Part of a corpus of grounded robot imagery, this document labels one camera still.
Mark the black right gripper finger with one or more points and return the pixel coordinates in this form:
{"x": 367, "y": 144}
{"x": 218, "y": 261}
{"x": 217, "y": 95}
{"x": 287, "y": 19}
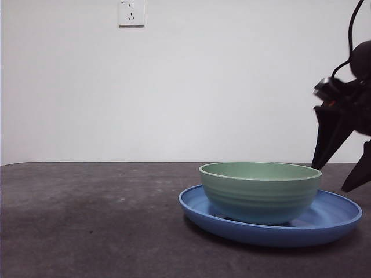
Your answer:
{"x": 360, "y": 173}
{"x": 329, "y": 136}

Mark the green ribbed bowl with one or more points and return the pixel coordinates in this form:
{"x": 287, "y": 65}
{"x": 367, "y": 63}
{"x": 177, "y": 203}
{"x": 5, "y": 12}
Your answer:
{"x": 261, "y": 199}

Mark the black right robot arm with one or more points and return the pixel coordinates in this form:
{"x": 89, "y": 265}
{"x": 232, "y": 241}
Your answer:
{"x": 362, "y": 58}

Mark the blue round plate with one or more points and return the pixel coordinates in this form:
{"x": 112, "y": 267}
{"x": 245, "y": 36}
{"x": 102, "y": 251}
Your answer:
{"x": 261, "y": 236}

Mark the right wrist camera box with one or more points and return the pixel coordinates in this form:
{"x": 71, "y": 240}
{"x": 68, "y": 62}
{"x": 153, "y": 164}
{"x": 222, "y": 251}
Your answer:
{"x": 326, "y": 87}

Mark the white wall socket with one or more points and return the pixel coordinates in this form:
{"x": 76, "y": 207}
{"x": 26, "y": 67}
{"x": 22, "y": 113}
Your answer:
{"x": 131, "y": 17}

